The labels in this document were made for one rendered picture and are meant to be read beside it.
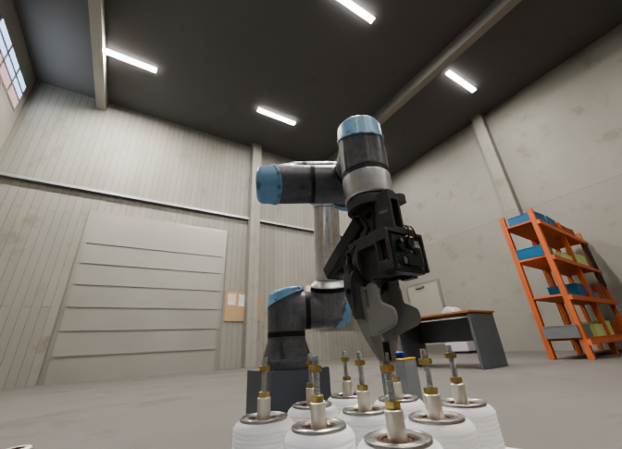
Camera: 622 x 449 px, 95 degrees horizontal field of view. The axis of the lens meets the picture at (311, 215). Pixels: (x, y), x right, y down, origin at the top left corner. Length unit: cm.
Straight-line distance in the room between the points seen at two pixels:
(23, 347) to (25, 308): 69
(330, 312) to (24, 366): 712
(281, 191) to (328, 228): 40
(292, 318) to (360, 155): 59
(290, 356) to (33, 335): 707
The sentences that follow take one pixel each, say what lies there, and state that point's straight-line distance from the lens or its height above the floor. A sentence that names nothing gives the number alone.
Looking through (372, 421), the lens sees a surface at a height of 25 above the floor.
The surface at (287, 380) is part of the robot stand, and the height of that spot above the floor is 28.
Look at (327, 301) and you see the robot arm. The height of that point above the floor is 48.
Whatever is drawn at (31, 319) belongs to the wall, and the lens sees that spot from 778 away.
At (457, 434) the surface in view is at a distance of 49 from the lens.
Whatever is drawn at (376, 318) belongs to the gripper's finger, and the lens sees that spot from 38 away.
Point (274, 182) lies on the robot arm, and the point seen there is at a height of 63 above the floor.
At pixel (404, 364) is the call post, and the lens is 82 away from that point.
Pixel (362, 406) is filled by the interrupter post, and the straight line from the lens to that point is 57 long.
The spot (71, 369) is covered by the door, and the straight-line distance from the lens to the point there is 758.
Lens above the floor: 35
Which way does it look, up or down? 25 degrees up
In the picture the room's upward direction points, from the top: 3 degrees counter-clockwise
